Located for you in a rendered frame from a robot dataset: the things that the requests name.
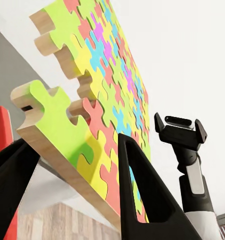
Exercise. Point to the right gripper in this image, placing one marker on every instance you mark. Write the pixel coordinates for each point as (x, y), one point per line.
(184, 142)

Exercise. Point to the jigsaw puzzle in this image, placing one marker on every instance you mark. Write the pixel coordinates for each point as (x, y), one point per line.
(86, 38)

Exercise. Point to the desk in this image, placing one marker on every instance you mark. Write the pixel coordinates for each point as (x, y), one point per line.
(46, 186)

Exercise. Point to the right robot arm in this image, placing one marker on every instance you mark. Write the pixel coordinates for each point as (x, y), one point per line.
(186, 137)

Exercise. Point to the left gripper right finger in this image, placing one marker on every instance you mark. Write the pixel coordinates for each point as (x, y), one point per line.
(167, 221)

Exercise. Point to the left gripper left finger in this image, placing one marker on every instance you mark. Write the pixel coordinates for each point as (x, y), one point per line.
(17, 164)

